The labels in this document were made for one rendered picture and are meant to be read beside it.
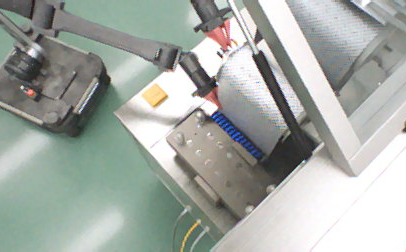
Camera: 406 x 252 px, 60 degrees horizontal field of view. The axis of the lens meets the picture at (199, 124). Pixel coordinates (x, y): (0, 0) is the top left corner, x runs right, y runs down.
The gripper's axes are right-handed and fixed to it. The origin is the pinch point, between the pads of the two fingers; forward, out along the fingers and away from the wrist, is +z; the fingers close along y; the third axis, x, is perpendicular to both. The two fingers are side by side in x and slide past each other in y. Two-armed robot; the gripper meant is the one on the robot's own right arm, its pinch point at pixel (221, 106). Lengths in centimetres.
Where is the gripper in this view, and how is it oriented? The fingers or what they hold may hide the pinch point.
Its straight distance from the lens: 115.5
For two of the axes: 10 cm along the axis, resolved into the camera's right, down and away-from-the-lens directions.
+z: 6.0, 7.7, 2.3
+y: -7.3, 6.4, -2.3
